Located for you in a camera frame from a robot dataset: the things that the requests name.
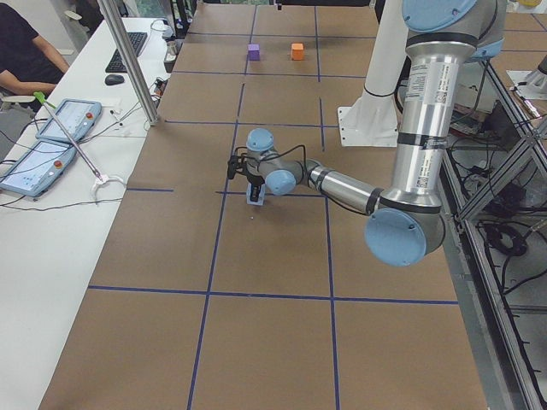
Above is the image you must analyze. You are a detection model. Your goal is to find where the lower teach pendant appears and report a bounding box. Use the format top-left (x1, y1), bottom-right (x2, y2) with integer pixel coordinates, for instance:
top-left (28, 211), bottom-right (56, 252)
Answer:
top-left (1, 140), bottom-right (76, 197)

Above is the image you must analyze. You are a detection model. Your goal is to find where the purple foam block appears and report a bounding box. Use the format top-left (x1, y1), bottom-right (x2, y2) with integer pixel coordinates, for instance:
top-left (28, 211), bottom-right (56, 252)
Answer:
top-left (247, 44), bottom-right (261, 62)

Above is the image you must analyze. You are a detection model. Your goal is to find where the aluminium frame post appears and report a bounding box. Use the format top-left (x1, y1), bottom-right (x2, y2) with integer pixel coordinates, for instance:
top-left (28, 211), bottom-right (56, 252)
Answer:
top-left (97, 0), bottom-right (158, 126)

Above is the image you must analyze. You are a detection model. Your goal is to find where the black keyboard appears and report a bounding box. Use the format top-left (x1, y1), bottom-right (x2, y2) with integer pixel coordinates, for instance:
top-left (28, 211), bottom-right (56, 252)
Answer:
top-left (104, 32), bottom-right (149, 73)

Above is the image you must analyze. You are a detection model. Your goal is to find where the light blue foam block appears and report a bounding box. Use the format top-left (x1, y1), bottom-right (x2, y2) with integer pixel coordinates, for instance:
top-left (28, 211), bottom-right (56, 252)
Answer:
top-left (246, 183), bottom-right (266, 206)

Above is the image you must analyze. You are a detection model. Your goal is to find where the upper teach pendant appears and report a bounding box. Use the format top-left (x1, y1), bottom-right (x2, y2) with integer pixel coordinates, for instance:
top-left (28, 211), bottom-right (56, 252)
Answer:
top-left (36, 98), bottom-right (102, 144)

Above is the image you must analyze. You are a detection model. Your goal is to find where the teach pendant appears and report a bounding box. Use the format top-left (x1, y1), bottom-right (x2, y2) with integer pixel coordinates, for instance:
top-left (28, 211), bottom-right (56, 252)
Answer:
top-left (36, 98), bottom-right (102, 144)
top-left (1, 140), bottom-right (76, 197)

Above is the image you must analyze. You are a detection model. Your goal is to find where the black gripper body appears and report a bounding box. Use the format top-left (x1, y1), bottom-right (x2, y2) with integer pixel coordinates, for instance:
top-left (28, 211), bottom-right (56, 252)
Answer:
top-left (226, 155), bottom-right (265, 186)

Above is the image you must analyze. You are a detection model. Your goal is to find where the orange foam block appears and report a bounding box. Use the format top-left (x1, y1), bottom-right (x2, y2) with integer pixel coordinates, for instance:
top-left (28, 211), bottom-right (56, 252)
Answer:
top-left (291, 43), bottom-right (304, 61)

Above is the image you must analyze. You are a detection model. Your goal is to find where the grabber reach stick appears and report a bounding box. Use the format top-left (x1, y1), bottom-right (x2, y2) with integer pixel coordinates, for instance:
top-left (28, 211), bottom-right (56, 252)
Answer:
top-left (33, 91), bottom-right (126, 202)

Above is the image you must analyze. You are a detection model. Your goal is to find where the seated person in black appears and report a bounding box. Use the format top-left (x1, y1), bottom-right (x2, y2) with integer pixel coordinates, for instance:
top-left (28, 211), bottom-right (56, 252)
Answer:
top-left (1, 3), bottom-right (69, 96)

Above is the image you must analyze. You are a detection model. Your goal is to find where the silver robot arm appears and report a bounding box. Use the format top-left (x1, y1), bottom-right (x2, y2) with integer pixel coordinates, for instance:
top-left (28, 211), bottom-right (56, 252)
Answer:
top-left (227, 1), bottom-right (505, 267)

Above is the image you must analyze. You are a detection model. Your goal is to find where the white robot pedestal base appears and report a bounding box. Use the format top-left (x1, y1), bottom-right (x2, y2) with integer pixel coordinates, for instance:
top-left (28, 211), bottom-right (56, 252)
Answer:
top-left (338, 0), bottom-right (408, 147)

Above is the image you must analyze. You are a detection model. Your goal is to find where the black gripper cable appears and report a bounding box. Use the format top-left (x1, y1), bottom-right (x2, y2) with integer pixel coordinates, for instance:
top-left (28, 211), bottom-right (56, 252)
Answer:
top-left (237, 144), bottom-right (307, 166)

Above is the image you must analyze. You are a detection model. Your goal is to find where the black computer mouse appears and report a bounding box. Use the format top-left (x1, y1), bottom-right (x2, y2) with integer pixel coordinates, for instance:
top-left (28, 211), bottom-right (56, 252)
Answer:
top-left (104, 73), bottom-right (125, 86)

